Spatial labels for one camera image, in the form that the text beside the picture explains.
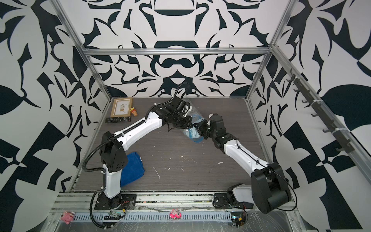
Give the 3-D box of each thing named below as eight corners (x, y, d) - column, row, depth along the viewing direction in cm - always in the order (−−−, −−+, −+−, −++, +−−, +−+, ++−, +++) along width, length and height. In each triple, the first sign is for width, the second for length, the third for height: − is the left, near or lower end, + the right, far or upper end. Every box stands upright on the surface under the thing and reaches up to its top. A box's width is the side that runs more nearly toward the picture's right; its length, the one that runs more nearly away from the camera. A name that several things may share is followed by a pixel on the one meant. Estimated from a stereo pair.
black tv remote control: (106, 123, 108) (104, 120, 106) (107, 120, 110) (105, 117, 107) (130, 121, 109) (129, 119, 106) (131, 119, 111) (129, 116, 108)
